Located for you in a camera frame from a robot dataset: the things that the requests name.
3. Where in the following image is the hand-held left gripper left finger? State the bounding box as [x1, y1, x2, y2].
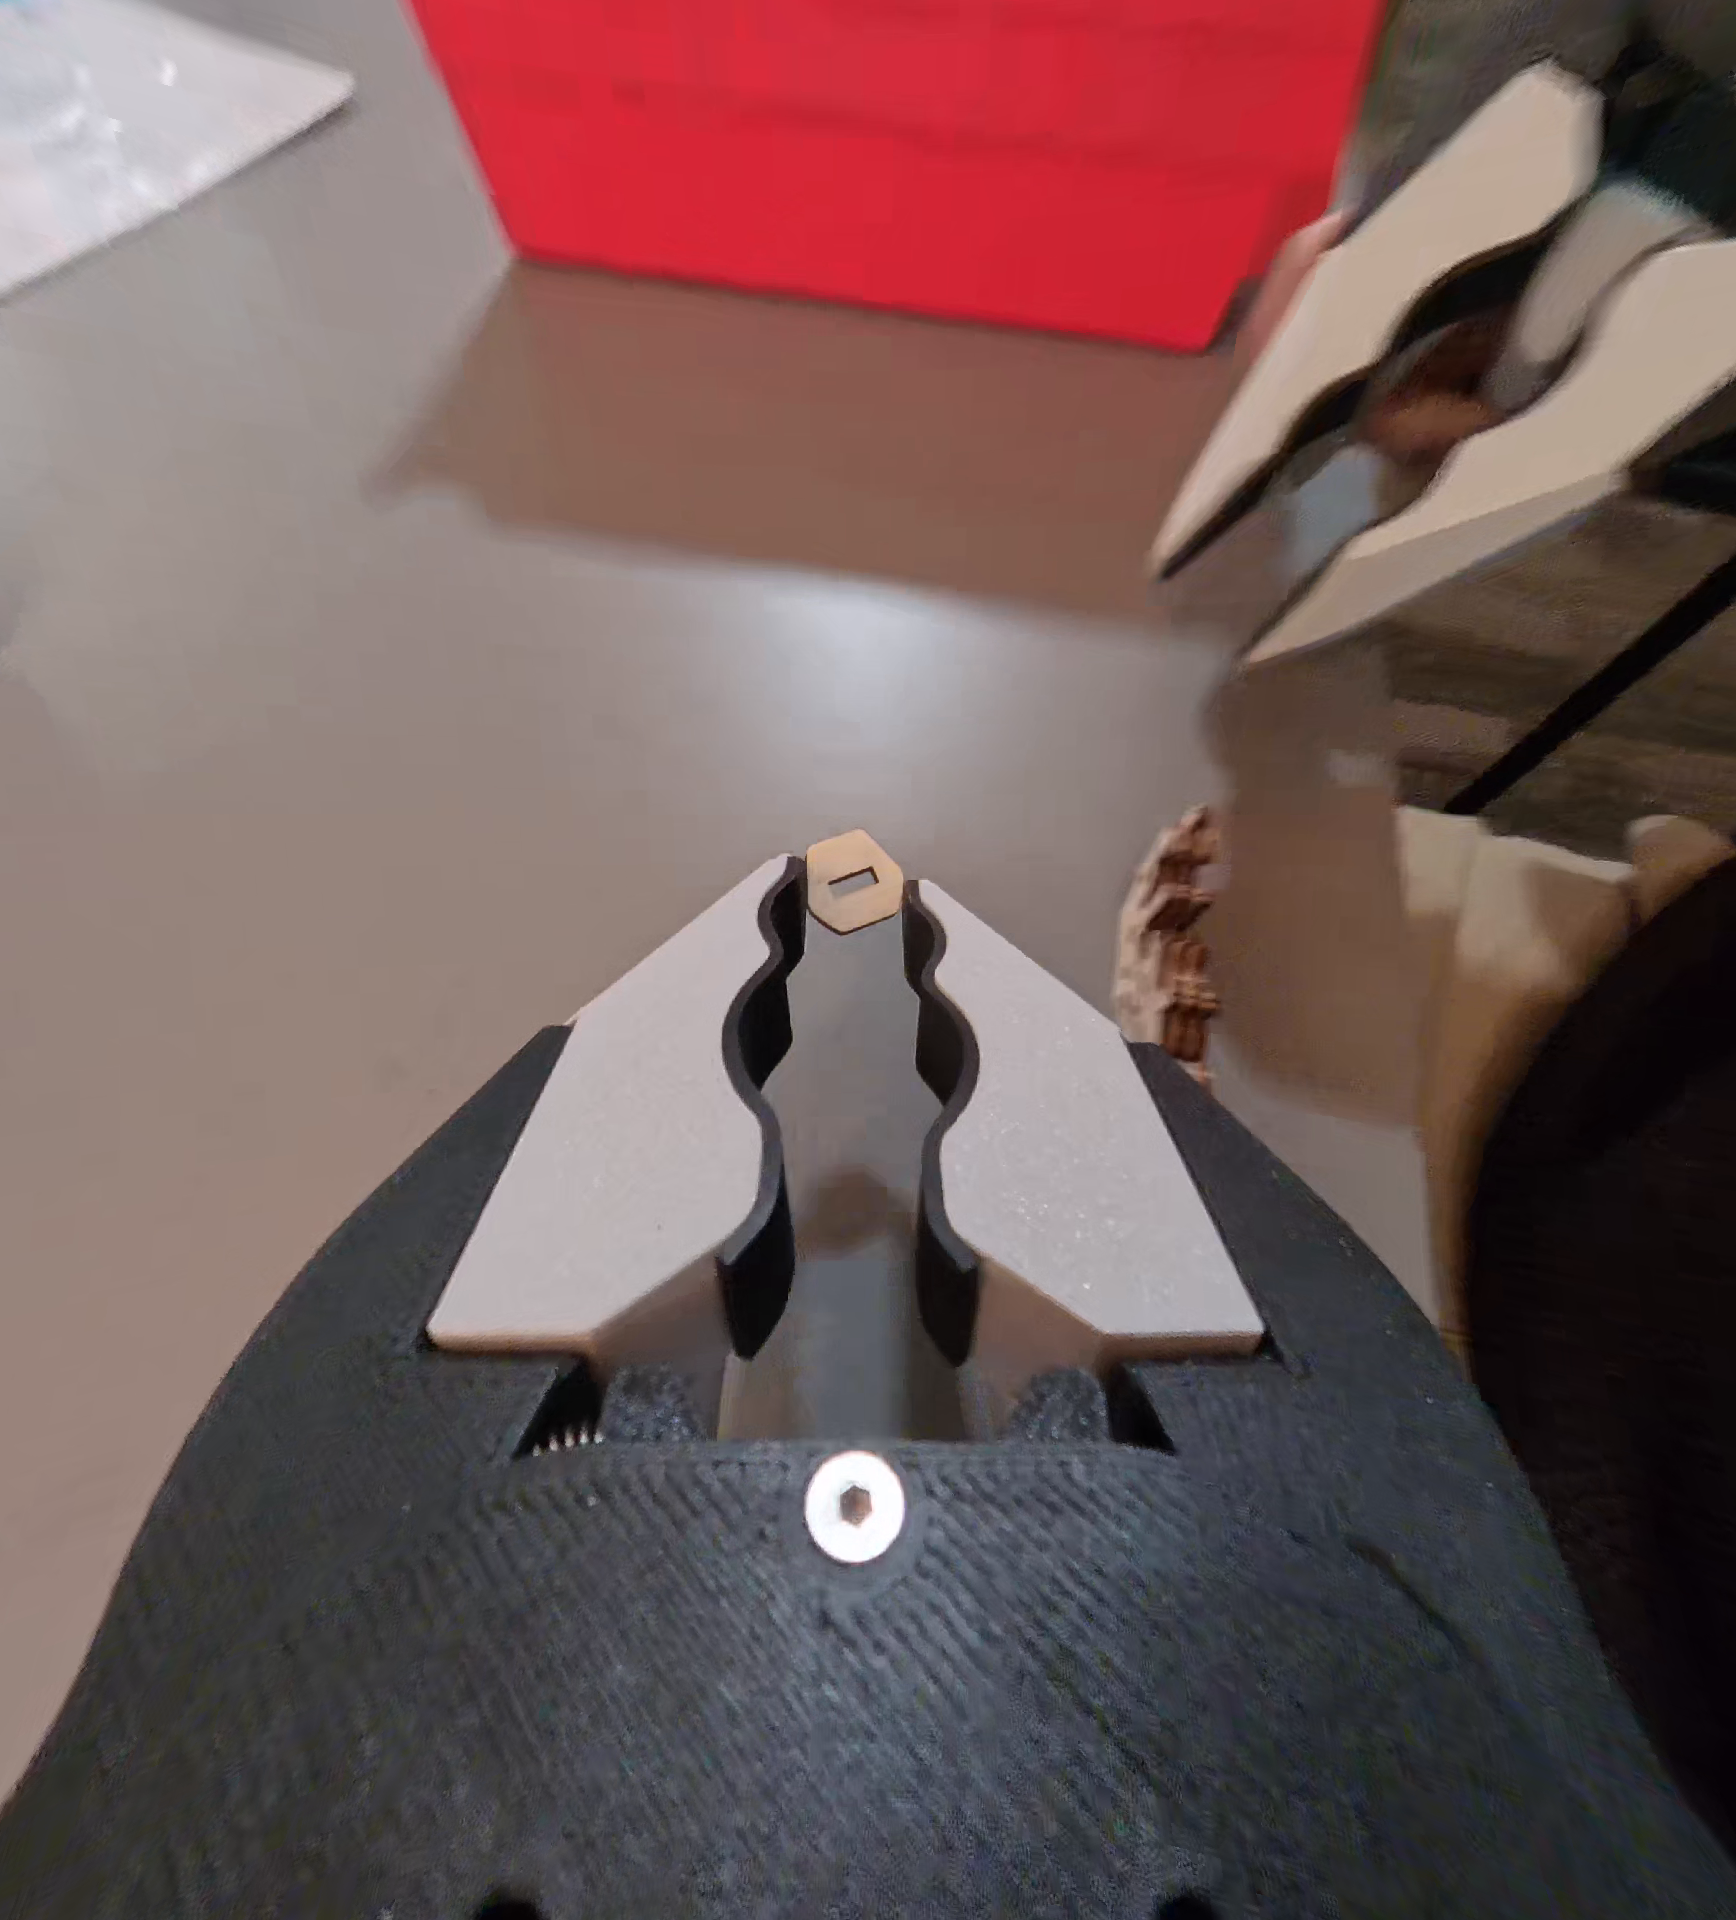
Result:
[424, 854, 810, 1368]

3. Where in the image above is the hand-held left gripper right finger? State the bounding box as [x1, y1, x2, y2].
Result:
[899, 876, 1267, 1370]

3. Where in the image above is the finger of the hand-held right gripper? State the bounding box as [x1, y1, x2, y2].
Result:
[1234, 224, 1736, 670]
[1150, 61, 1612, 581]

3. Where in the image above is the small brown wooden puzzle piece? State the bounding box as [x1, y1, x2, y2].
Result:
[1370, 322, 1508, 460]

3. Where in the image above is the brown wooden puzzle assembly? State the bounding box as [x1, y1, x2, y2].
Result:
[1113, 803, 1234, 1091]

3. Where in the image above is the hexagonal wooden puzzle piece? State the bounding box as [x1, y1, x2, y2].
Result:
[803, 828, 908, 937]

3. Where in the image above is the grey desk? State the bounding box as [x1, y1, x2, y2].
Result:
[0, 0, 1440, 1920]

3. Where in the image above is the red plastic bin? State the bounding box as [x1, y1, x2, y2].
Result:
[410, 0, 1388, 354]

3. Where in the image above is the person's black sweater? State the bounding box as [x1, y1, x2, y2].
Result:
[1467, 833, 1736, 1920]

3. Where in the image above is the crinkled plastic sheet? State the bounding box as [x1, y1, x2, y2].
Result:
[0, 0, 358, 340]

